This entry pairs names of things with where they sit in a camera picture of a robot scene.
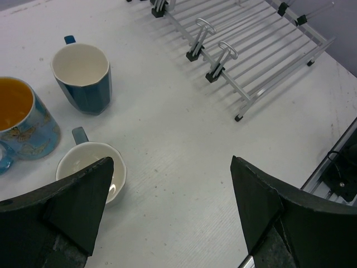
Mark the silver metal dish rack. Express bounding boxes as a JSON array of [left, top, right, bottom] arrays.
[[125, 0, 337, 123]]

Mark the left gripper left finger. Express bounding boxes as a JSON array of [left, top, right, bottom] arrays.
[[1, 171, 108, 267]]

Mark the light blue butterfly mug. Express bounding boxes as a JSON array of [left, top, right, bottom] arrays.
[[1, 77, 61, 174]]

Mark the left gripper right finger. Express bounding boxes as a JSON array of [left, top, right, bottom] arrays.
[[230, 156, 356, 267]]

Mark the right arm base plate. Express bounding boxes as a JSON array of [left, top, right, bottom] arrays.
[[322, 136, 356, 202]]

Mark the dark blue faceted mug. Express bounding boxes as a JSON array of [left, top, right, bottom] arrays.
[[50, 35, 112, 116]]

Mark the aluminium mounting rail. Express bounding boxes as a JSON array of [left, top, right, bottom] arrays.
[[301, 120, 356, 207]]

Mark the dark teal mug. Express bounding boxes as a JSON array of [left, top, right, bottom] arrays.
[[55, 127, 127, 205]]

